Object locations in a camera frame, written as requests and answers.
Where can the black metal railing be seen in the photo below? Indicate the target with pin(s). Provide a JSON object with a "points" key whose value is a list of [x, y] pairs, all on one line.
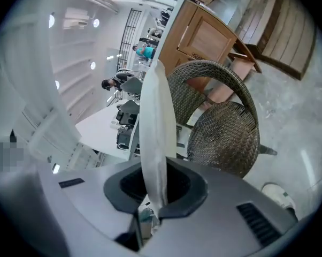
{"points": [[129, 33]]}

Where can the person's white shoe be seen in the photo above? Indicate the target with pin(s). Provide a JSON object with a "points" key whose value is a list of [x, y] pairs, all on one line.
{"points": [[277, 194]]}

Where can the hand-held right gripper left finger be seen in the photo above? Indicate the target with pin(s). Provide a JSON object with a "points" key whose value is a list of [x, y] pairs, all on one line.
{"points": [[91, 194]]}

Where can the brown wicker chair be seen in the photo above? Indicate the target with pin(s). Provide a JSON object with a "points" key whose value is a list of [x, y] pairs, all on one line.
{"points": [[225, 138]]}

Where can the wooden cabinet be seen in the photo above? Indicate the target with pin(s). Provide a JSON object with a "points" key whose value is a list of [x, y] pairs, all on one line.
{"points": [[203, 36]]}

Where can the round ceiling light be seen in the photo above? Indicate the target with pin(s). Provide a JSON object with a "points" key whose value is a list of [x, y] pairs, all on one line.
{"points": [[92, 65], [96, 23], [51, 20]]}

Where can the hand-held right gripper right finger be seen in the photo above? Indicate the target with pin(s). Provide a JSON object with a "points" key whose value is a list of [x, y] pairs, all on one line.
{"points": [[219, 223]]}

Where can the wooden plank panel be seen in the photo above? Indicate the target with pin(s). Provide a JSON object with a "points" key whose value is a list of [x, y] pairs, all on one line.
{"points": [[284, 31]]}

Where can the white air conditioner unit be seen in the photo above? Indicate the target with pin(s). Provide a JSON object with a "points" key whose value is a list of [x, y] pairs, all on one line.
{"points": [[75, 17]]}

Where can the white table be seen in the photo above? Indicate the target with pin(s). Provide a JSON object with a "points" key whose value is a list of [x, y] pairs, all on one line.
{"points": [[102, 130]]}

